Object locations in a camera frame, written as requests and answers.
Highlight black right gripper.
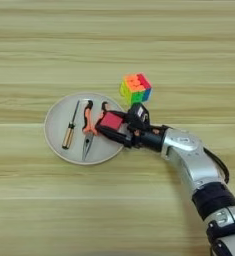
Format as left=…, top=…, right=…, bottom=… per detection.
left=95, top=109, right=170, bottom=154

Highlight red foam cube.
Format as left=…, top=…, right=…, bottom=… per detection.
left=99, top=111, right=124, bottom=132

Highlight orange and black needle-nose pliers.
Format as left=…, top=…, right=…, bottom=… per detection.
left=81, top=99, right=109, bottom=163

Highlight multicoloured puzzle cube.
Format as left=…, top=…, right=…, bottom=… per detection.
left=119, top=72, right=153, bottom=107

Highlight round grey plate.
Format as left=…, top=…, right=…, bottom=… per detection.
left=43, top=92, right=130, bottom=167

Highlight screwdriver with amber handle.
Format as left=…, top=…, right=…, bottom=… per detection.
left=61, top=100, right=81, bottom=151

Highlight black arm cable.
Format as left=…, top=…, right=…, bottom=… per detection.
left=203, top=147, right=231, bottom=185

